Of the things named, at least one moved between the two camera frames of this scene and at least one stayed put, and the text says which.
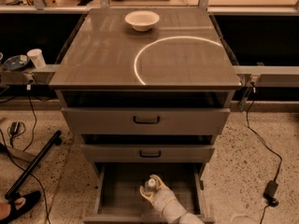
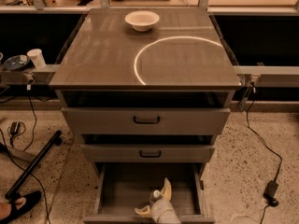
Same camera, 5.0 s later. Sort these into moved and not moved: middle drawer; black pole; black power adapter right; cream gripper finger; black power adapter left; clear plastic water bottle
Moved: clear plastic water bottle; cream gripper finger
Not moved: black power adapter left; black power adapter right; black pole; middle drawer
